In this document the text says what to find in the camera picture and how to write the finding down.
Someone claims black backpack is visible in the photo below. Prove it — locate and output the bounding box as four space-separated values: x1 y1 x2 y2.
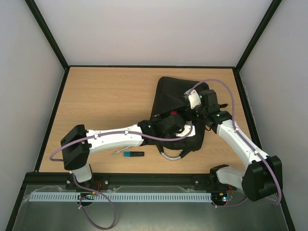
148 76 228 161

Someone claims silver green tip pen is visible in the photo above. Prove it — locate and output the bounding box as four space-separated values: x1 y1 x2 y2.
110 146 131 156

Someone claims blue cap highlighter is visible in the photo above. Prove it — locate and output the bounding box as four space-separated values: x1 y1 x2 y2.
123 151 145 157

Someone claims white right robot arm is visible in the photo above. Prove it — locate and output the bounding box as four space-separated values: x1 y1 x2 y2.
184 89 282 204

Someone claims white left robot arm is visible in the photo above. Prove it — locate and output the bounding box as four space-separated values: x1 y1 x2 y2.
60 115 192 183

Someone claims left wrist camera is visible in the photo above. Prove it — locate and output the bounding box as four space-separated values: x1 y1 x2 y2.
175 124 196 137

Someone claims black aluminium mounting rail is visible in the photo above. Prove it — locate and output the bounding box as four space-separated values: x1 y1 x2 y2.
23 172 231 193

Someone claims light blue slotted cable duct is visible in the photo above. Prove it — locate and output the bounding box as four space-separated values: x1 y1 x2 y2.
29 192 212 203

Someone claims black cage frame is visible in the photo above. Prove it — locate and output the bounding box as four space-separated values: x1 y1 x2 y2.
6 0 281 231

